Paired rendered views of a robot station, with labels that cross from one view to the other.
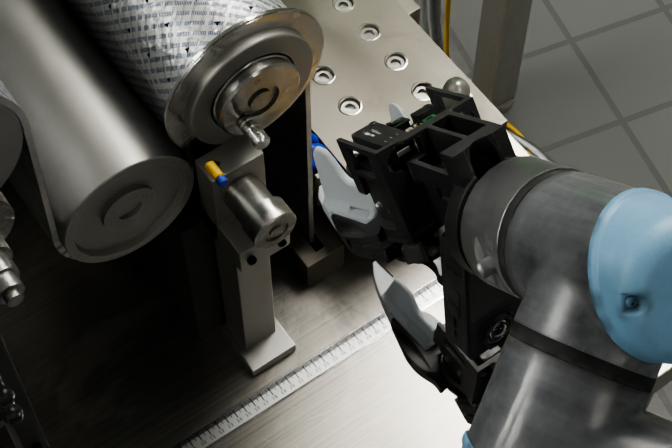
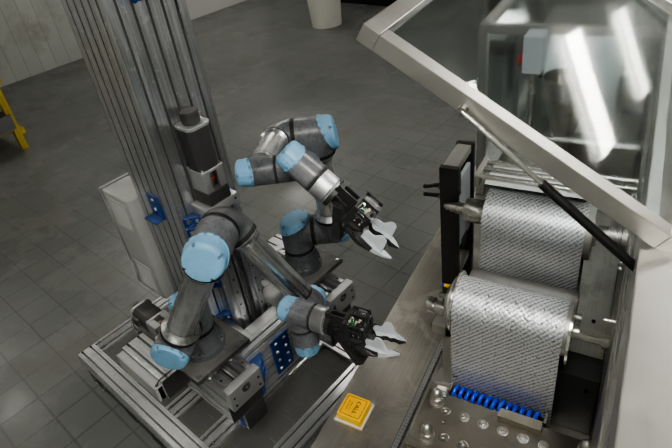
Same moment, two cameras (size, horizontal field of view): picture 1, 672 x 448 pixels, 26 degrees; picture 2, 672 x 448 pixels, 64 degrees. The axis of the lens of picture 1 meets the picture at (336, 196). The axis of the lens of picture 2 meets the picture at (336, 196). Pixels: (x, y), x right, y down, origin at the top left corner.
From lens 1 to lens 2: 1.53 m
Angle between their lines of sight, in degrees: 87
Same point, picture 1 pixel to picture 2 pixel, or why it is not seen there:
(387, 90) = (456, 430)
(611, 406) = not seen: hidden behind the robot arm
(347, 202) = (382, 227)
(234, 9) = (465, 285)
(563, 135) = not seen: outside the picture
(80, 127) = (491, 276)
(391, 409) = (394, 382)
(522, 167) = (329, 177)
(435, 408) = (382, 389)
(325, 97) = (474, 415)
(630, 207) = (299, 149)
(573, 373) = not seen: hidden behind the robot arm
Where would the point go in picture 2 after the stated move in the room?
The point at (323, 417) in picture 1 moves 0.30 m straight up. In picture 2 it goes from (412, 370) to (406, 293)
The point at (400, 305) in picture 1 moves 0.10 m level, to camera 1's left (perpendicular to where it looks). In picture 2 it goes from (389, 330) to (421, 314)
